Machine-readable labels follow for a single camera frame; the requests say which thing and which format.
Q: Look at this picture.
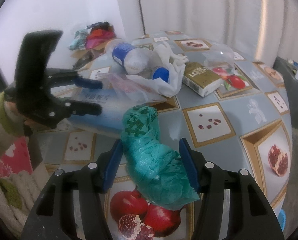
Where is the blue medicine box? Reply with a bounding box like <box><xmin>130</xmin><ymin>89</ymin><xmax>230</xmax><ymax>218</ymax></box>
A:
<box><xmin>68</xmin><ymin>88</ymin><xmax>132</xmax><ymax>138</ymax></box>

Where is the pink printed clear wrapper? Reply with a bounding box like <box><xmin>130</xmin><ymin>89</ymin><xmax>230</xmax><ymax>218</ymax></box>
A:
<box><xmin>105</xmin><ymin>73</ymin><xmax>166</xmax><ymax>105</ymax></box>

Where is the blue Pepsi plastic bottle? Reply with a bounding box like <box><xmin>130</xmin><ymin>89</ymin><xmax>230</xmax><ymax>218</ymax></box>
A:
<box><xmin>105</xmin><ymin>38</ymin><xmax>170</xmax><ymax>82</ymax></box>

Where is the white plastic bag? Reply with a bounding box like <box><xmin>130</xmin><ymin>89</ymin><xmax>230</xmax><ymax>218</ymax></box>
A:
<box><xmin>127</xmin><ymin>41</ymin><xmax>189</xmax><ymax>98</ymax></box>

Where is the green plastic bag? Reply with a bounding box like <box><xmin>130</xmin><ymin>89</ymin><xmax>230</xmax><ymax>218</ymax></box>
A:
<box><xmin>121</xmin><ymin>105</ymin><xmax>199</xmax><ymax>210</ymax></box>

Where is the gold cigarette box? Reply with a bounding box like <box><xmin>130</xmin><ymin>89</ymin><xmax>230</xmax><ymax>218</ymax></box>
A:
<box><xmin>182</xmin><ymin>62</ymin><xmax>223</xmax><ymax>98</ymax></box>

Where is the clear plastic dome lid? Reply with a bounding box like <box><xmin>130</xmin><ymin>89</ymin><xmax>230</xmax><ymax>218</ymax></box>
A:
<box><xmin>203</xmin><ymin>43</ymin><xmax>234</xmax><ymax>68</ymax></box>

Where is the left hand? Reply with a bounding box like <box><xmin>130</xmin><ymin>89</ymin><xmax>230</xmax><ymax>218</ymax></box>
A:
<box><xmin>4</xmin><ymin>101</ymin><xmax>35</xmax><ymax>130</ymax></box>

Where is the blue plastic basin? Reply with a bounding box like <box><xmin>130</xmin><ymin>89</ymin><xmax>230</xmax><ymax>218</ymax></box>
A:
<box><xmin>277</xmin><ymin>209</ymin><xmax>287</xmax><ymax>231</ymax></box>

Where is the cardboard box with clothes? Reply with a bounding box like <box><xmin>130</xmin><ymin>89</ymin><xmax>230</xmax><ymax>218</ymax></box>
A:
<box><xmin>69</xmin><ymin>21</ymin><xmax>115</xmax><ymax>58</ymax></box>

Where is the fruit pattern tablecloth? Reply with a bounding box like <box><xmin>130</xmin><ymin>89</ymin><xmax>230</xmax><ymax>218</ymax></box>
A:
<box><xmin>38</xmin><ymin>29</ymin><xmax>293</xmax><ymax>240</ymax></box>

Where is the grey side cabinet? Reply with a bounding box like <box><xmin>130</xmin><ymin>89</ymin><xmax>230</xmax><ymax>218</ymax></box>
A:
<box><xmin>273</xmin><ymin>56</ymin><xmax>298</xmax><ymax>129</ymax></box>

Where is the white curtain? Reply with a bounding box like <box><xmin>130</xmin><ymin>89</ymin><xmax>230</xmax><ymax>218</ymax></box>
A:
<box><xmin>118</xmin><ymin>0</ymin><xmax>298</xmax><ymax>64</ymax></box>

